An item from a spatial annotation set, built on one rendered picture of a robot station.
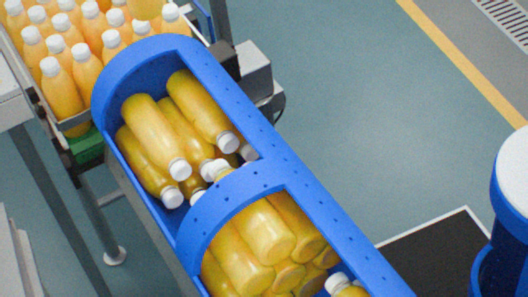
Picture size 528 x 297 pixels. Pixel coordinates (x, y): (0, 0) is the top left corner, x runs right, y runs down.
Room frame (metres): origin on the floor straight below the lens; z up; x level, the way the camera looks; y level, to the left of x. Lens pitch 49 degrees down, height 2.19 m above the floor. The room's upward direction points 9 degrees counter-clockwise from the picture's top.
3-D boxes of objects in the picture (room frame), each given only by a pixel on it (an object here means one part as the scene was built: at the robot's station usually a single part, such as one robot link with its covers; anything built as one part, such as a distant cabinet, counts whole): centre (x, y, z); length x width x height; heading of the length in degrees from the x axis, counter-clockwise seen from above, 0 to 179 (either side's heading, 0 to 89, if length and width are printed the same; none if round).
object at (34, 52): (1.39, 0.49, 1.00); 0.07 x 0.07 x 0.20
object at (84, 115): (1.30, 0.27, 0.96); 0.40 x 0.01 x 0.03; 114
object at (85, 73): (1.30, 0.37, 1.00); 0.07 x 0.07 x 0.20
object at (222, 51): (1.35, 0.08, 0.95); 0.10 x 0.07 x 0.10; 114
